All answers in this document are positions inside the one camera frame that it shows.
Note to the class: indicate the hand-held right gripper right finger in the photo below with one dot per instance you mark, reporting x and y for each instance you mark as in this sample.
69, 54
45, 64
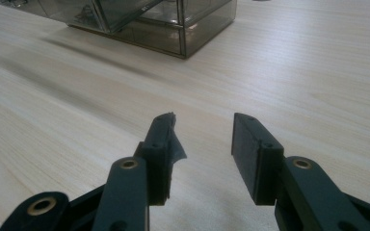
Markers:
257, 166

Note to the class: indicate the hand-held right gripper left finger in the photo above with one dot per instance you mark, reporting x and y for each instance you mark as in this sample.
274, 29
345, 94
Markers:
155, 166

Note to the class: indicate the smoky transparent drawer organizer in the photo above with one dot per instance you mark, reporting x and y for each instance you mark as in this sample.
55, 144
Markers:
147, 24

